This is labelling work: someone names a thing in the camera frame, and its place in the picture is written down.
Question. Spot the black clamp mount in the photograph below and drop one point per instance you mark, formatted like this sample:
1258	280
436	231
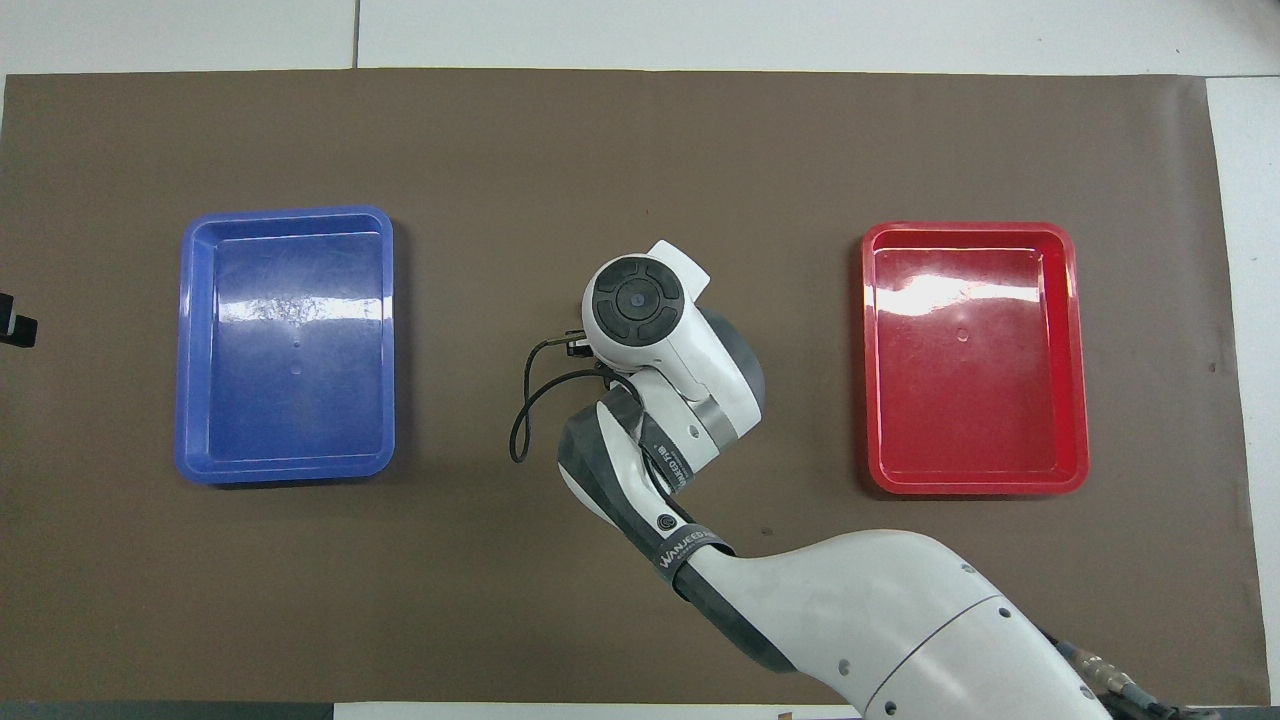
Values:
15	325

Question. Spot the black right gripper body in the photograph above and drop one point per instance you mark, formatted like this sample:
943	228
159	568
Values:
578	346

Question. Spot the brown paper table mat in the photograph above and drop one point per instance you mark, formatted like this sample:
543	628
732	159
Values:
640	140

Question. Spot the red plastic tray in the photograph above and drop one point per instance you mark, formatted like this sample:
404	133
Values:
975	390

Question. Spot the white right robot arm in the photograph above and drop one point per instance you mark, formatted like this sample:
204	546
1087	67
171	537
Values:
900	620

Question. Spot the blue plastic tray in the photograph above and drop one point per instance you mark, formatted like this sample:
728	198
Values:
290	380

